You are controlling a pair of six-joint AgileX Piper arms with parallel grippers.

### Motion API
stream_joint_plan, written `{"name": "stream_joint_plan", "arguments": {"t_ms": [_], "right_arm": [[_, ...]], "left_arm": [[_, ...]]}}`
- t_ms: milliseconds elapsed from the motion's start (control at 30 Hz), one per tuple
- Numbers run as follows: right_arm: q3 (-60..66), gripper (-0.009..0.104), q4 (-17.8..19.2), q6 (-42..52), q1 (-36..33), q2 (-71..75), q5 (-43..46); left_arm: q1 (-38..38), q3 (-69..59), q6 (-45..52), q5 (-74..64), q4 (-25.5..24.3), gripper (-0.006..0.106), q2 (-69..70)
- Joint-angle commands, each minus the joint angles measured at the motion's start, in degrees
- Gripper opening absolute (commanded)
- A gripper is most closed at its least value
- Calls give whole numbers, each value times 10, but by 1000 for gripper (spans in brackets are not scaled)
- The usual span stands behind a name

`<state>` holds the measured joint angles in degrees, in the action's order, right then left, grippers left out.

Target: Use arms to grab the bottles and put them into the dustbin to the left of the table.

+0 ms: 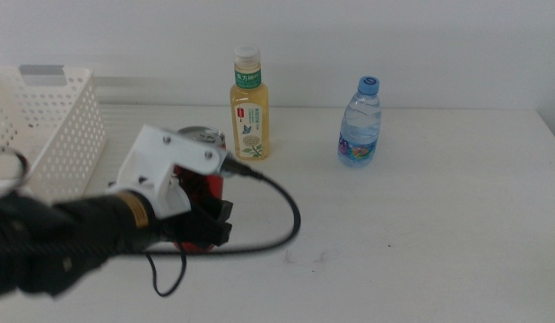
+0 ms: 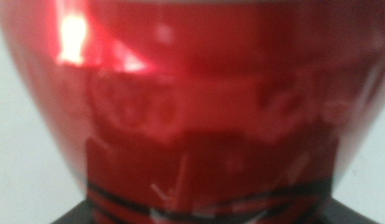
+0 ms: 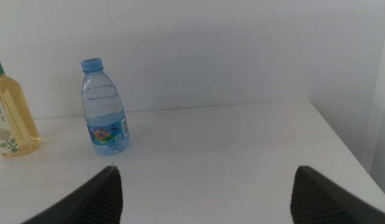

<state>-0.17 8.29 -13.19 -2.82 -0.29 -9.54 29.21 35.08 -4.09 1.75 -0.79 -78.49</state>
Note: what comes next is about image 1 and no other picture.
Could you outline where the red soda can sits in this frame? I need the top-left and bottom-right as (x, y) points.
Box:
(171, 126), (228, 255)

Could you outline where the yellow tea bottle green label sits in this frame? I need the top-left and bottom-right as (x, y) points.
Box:
(229, 43), (271, 161)

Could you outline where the clear water bottle blue cap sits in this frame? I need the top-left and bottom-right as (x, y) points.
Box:
(336, 75), (382, 169)

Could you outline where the white perforated plastic basket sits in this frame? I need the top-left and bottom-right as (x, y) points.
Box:
(0, 65), (107, 203)

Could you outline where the thin black cable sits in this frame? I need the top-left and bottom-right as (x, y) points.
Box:
(143, 241), (188, 298)

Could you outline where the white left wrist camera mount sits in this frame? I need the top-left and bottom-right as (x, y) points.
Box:
(107, 124), (229, 220)

